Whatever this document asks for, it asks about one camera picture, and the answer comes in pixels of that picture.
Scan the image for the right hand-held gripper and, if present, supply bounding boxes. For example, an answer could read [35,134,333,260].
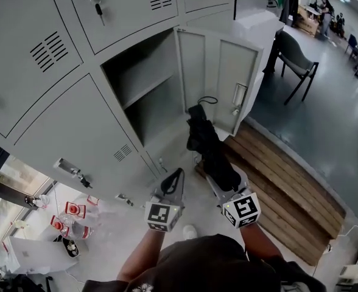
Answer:
[205,167,261,229]

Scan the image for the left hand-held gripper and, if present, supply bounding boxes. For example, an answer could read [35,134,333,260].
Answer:
[144,167,186,232]

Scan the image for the black umbrella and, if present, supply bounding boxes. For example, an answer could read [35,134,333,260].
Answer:
[186,96,242,193]

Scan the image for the grey metal locker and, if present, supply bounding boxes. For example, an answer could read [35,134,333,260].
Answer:
[0,0,265,209]

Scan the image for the person's left forearm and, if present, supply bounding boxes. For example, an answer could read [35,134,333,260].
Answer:
[117,229,166,283]

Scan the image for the person's right forearm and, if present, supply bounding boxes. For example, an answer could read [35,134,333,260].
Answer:
[239,223,285,263]

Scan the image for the person's left white shoe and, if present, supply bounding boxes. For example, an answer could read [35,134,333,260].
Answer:
[182,224,198,241]

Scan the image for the wooden step platform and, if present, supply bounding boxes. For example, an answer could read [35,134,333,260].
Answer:
[194,122,347,267]

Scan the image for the person's dark shirt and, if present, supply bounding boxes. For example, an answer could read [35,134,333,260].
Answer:
[81,234,328,292]

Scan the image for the black tray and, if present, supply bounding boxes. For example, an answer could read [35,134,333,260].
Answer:
[61,237,81,259]

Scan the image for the small clear bottle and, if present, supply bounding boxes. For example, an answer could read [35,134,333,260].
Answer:
[25,195,51,210]

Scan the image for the grey chair with black legs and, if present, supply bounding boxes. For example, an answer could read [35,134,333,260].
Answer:
[268,30,320,106]

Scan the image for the white box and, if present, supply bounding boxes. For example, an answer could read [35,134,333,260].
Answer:
[10,235,80,275]

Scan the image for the white appliance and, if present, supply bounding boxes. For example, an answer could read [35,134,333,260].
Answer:
[334,245,358,292]

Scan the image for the white counter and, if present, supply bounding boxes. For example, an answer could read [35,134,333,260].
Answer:
[233,9,285,116]

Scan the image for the cardboard box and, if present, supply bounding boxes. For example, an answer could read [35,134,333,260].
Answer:
[294,4,320,38]

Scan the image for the blue chair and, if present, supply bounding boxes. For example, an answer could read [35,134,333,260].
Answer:
[345,33,358,61]

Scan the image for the grey backpack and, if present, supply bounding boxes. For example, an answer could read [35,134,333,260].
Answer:
[265,0,282,18]

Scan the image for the white coiled cable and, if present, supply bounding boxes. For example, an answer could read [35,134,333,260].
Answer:
[340,219,358,237]

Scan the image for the black window frame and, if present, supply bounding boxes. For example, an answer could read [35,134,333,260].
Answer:
[0,146,58,209]

